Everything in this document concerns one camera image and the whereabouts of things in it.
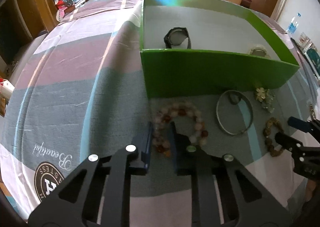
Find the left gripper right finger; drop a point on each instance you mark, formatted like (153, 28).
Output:
(223, 191)

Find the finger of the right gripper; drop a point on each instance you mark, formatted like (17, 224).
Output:
(308, 126)
(290, 141)

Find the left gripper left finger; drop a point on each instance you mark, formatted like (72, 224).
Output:
(97, 192)

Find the green stone flower jewelry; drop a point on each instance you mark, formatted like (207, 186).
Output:
(267, 104)

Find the silver metal bangle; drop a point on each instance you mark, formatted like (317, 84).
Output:
(234, 113)

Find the white wrist watch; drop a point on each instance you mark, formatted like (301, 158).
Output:
(259, 51)

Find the black wrist watch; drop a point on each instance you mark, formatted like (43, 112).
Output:
(176, 36)

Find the gold flower brooch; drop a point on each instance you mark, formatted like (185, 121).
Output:
(260, 94)

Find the person's right hand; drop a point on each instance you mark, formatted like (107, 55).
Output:
(310, 187)

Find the dark green box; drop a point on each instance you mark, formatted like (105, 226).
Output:
(315, 59)

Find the clear plastic water bottle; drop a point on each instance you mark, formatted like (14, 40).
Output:
(293, 24)

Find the plaid tablecloth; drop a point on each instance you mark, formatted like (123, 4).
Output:
(82, 92)

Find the green cardboard box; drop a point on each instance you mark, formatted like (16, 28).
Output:
(222, 34)

